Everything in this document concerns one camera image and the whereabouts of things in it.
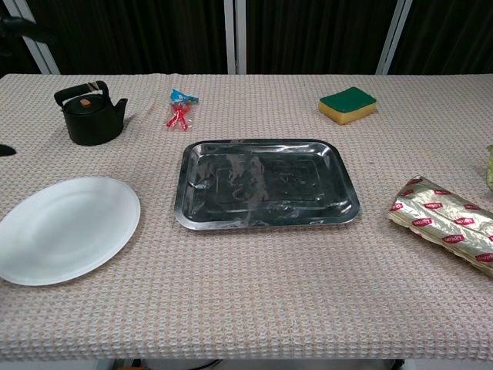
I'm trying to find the white round plate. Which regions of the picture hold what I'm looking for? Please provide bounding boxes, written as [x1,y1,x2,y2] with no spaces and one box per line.
[0,176,142,287]

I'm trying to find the rectangular stainless steel tray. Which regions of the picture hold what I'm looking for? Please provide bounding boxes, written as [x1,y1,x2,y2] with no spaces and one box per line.
[173,138,361,231]

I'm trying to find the black curtain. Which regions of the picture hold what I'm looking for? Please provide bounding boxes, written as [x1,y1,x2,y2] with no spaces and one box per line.
[26,0,232,75]
[0,0,42,77]
[391,0,493,76]
[245,0,397,75]

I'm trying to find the red blue candy packet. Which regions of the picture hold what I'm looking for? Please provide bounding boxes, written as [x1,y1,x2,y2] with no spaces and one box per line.
[165,88,200,133]

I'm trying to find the beige waffle tablecloth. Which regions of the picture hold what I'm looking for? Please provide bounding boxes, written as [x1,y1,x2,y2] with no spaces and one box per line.
[0,72,493,363]

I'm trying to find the green yellow sponge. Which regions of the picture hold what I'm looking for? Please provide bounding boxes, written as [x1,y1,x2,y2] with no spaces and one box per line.
[318,86,378,126]

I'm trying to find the gold red tea packet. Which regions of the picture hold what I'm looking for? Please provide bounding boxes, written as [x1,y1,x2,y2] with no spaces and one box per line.
[387,175,493,278]

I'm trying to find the white frame post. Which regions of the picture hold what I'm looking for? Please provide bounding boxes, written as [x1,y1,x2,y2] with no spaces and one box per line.
[7,0,61,75]
[225,0,247,75]
[376,0,413,75]

